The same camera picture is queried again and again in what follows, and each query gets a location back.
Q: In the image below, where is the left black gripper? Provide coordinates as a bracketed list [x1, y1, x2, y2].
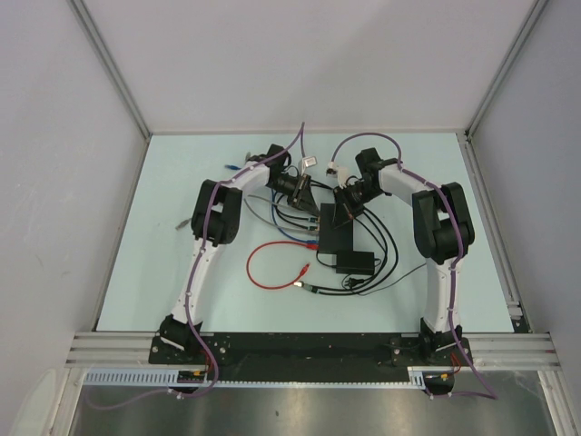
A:
[268, 173, 320, 216]

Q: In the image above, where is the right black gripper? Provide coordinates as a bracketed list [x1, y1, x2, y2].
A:
[331, 183, 384, 230]

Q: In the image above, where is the black network switch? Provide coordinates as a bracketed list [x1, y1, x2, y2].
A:
[319, 203, 354, 254]

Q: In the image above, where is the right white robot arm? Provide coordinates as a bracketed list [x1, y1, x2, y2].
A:
[334, 148, 475, 364]

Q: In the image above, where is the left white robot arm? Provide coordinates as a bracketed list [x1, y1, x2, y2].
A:
[150, 144, 320, 363]

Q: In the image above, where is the black power adapter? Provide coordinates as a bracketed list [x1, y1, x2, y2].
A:
[335, 251, 375, 276]

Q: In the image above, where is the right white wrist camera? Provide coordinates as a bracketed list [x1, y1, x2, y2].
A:
[326, 161, 351, 188]

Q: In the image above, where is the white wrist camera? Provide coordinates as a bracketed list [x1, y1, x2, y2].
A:
[300, 156, 318, 173]
[326, 161, 351, 188]

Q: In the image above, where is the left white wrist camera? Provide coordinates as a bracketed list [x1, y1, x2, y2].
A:
[300, 156, 318, 173]

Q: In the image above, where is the blue ethernet cable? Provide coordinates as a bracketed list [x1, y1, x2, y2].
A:
[223, 163, 319, 240]

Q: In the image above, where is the red ethernet cable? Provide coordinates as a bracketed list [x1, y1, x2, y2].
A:
[246, 240, 319, 289]

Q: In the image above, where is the grey ethernet cable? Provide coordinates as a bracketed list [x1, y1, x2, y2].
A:
[174, 195, 319, 231]

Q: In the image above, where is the thin black power cord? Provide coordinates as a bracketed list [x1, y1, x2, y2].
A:
[316, 252, 430, 297]

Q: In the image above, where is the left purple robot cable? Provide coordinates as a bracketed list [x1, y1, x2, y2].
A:
[85, 120, 310, 410]

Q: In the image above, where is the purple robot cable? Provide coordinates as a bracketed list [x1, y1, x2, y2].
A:
[327, 132, 499, 401]
[85, 120, 310, 410]

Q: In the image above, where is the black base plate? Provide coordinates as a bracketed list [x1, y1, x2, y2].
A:
[149, 332, 473, 368]

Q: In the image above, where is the grey slotted cable duct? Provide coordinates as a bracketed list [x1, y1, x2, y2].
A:
[84, 365, 430, 390]

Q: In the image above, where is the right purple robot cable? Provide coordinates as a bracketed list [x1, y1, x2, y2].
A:
[327, 132, 499, 401]

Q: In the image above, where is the aluminium frame rail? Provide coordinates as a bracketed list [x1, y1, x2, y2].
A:
[66, 332, 561, 371]

